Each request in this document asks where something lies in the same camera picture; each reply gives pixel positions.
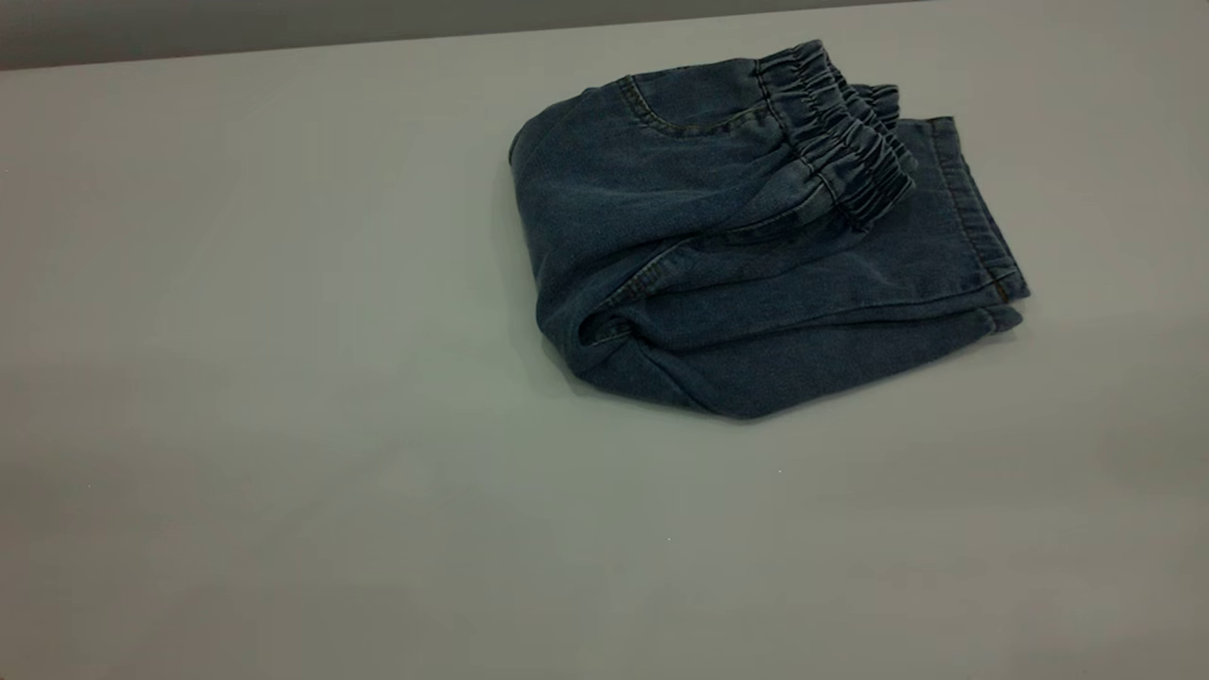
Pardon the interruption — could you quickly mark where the blue denim shorts cartoon print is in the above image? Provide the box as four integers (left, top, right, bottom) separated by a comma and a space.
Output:
508, 38, 1032, 420

